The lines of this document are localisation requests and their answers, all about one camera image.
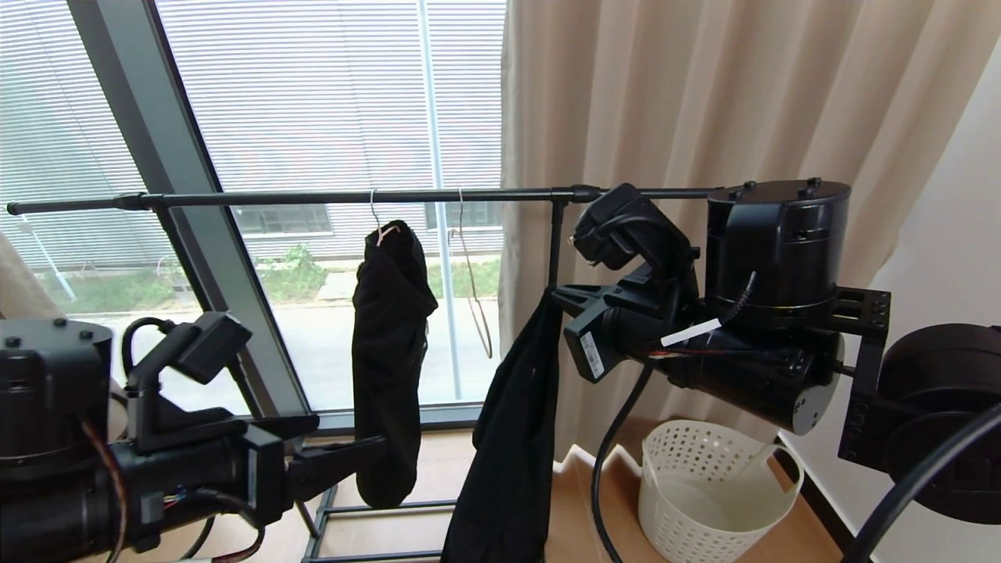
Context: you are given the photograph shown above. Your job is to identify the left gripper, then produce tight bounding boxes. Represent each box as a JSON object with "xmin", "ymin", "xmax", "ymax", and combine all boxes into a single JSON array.
[{"xmin": 109, "ymin": 414, "xmax": 389, "ymax": 550}]

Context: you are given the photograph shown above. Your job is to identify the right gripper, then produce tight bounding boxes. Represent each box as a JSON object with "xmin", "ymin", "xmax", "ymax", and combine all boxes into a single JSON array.
[{"xmin": 563, "ymin": 301, "xmax": 846, "ymax": 436}]

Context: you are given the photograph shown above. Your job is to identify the black knitted shorts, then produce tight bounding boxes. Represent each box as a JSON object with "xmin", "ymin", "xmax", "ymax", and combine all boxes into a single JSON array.
[{"xmin": 351, "ymin": 221, "xmax": 440, "ymax": 510}]

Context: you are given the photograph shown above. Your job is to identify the black garment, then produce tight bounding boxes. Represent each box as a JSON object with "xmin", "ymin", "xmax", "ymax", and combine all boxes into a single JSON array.
[{"xmin": 441, "ymin": 292, "xmax": 565, "ymax": 563}]

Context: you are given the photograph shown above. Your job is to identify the pink clothes hanger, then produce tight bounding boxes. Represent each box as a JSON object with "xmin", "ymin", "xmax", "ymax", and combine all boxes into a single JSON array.
[
  {"xmin": 455, "ymin": 189, "xmax": 494, "ymax": 360},
  {"xmin": 368, "ymin": 189, "xmax": 401, "ymax": 248}
]

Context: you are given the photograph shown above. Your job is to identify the white laundry basket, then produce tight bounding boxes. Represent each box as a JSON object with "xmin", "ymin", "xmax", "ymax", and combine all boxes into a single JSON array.
[{"xmin": 637, "ymin": 420, "xmax": 806, "ymax": 563}]

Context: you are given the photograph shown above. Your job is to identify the black clothes rack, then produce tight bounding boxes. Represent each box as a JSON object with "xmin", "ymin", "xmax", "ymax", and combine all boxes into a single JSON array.
[{"xmin": 6, "ymin": 185, "xmax": 724, "ymax": 563}]

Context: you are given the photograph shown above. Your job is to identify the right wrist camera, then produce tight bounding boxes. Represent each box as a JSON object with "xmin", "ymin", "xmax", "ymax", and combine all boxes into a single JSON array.
[{"xmin": 572, "ymin": 184, "xmax": 701, "ymax": 303}]

